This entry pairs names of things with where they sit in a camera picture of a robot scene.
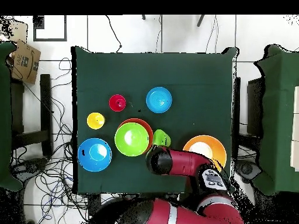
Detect cardboard box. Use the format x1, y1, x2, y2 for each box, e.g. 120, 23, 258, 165
0, 20, 41, 85

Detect black stand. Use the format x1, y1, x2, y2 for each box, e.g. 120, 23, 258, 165
10, 73, 53, 157

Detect tangle of black cables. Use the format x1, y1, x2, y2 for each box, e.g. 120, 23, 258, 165
11, 57, 122, 224

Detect small green bowl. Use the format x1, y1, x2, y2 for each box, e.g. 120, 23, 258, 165
152, 129, 172, 148

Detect black cable with plug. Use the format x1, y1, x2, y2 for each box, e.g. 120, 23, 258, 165
105, 15, 123, 53

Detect wide shallow red-orange bowl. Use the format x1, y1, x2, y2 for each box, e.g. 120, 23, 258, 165
117, 118, 154, 153

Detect red cup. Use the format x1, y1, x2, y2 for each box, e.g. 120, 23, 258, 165
108, 94, 127, 113

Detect large green bowl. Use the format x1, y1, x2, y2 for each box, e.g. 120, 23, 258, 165
114, 122, 150, 157

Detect dark green tablecloth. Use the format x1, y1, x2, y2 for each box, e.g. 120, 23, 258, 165
71, 45, 239, 195

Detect large orange bowl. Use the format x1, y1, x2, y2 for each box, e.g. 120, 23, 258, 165
182, 134, 227, 172

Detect green cloth covered table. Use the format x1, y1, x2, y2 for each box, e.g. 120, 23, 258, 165
0, 40, 23, 192
253, 44, 299, 197

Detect white boxes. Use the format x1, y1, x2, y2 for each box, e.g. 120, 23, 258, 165
290, 85, 299, 172

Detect dark square frame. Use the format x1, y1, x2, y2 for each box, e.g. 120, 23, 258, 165
33, 15, 68, 42

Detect black rectangular block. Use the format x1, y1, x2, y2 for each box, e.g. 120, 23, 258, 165
88, 193, 102, 216

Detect yellow cup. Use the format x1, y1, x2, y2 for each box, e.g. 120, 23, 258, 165
86, 112, 106, 130

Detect large blue bowl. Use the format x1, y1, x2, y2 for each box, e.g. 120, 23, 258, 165
77, 138, 113, 173

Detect clear blue ribbed bowl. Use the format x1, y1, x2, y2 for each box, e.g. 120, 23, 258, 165
145, 86, 173, 114

